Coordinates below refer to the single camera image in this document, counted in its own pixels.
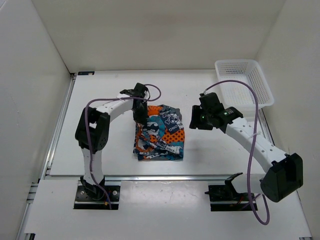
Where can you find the white plastic basket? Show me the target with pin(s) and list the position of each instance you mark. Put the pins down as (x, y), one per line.
(248, 82)

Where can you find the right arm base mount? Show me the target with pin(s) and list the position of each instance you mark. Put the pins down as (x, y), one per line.
(222, 199)

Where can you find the colourful patterned shorts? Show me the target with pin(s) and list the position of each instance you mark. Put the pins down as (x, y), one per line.
(162, 137)

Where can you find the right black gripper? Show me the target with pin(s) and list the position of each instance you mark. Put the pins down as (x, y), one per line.
(196, 111)

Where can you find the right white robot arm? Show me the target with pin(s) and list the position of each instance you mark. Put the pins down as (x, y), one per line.
(283, 171)

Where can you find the small black label sticker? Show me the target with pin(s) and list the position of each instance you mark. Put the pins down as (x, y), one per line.
(86, 73)

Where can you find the right aluminium rail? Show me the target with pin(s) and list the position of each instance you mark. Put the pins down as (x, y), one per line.
(264, 126)

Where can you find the front aluminium rail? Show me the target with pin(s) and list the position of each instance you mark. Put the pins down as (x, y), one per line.
(198, 177)

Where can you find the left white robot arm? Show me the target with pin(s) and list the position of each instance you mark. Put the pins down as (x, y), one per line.
(92, 133)

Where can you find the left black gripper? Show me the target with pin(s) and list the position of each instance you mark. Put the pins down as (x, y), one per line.
(142, 119)

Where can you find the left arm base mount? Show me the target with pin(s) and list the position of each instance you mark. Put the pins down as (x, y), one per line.
(85, 201)

